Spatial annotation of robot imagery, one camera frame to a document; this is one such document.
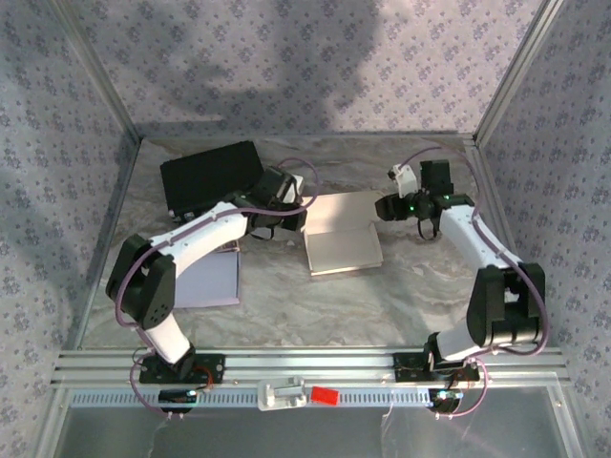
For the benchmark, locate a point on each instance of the beige paper box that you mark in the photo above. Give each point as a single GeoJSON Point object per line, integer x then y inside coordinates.
{"type": "Point", "coordinates": [343, 248]}

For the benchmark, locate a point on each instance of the lavender paper box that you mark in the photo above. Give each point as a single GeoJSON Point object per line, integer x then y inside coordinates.
{"type": "Point", "coordinates": [210, 281]}

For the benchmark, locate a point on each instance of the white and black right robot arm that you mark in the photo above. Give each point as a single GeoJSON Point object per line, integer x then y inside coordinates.
{"type": "Point", "coordinates": [496, 310]}

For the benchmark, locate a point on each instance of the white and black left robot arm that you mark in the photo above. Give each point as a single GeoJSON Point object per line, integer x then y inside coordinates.
{"type": "Point", "coordinates": [148, 291]}

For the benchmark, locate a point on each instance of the small printed card box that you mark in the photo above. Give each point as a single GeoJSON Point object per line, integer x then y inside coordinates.
{"type": "Point", "coordinates": [229, 247]}

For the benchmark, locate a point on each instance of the black ribbed carrying case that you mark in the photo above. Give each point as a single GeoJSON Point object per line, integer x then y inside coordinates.
{"type": "Point", "coordinates": [205, 176]}

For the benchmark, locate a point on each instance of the red plastic block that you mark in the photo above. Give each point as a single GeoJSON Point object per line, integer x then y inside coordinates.
{"type": "Point", "coordinates": [324, 396]}

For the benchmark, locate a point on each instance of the black controller module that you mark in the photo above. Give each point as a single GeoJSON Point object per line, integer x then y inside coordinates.
{"type": "Point", "coordinates": [174, 397]}
{"type": "Point", "coordinates": [444, 403]}

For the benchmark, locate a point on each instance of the grey metal panel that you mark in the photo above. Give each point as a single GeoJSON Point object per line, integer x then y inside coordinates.
{"type": "Point", "coordinates": [286, 434]}

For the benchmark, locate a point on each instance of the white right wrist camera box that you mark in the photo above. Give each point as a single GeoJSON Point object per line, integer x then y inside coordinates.
{"type": "Point", "coordinates": [406, 179]}

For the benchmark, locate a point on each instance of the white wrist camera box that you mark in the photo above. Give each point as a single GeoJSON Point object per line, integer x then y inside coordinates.
{"type": "Point", "coordinates": [297, 188]}
{"type": "Point", "coordinates": [406, 179]}

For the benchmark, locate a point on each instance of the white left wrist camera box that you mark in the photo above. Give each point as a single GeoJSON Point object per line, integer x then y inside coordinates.
{"type": "Point", "coordinates": [297, 188]}

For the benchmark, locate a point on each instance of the aluminium side rail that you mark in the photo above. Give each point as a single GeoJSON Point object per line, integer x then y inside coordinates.
{"type": "Point", "coordinates": [487, 191]}
{"type": "Point", "coordinates": [106, 229]}

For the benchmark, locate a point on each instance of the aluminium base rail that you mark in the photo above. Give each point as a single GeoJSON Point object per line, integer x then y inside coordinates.
{"type": "Point", "coordinates": [310, 362]}

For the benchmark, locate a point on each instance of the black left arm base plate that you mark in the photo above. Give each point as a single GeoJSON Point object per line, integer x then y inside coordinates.
{"type": "Point", "coordinates": [210, 367]}

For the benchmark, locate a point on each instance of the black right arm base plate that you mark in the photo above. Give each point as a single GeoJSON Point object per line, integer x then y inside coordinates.
{"type": "Point", "coordinates": [406, 369]}

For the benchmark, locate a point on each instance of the aluminium frame post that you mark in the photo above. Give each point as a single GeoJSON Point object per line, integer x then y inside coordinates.
{"type": "Point", "coordinates": [100, 71]}
{"type": "Point", "coordinates": [518, 71]}

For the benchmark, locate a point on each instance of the white plastic bracket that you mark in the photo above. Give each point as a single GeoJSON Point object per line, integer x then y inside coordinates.
{"type": "Point", "coordinates": [267, 396]}

